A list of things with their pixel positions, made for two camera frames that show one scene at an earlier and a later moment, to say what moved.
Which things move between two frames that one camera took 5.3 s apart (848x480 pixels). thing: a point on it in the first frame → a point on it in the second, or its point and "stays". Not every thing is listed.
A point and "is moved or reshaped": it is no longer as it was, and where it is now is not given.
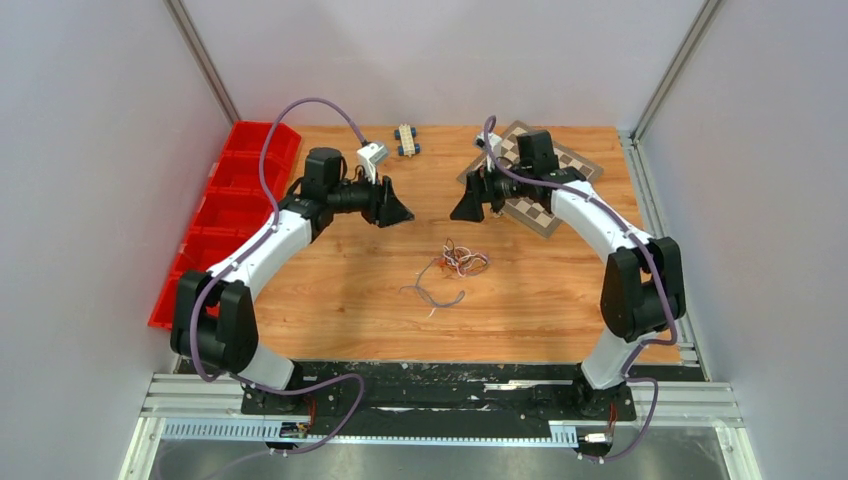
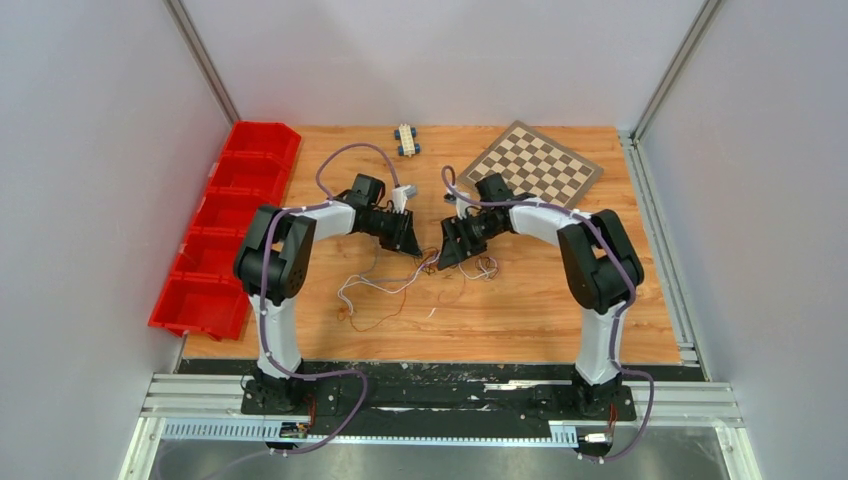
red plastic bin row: x=239 y=205 stays
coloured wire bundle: x=461 y=259 is moved or reshaped
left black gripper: x=384 y=209 → x=404 y=238
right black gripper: x=480 y=186 → x=456 y=251
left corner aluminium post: x=190 y=34 stays
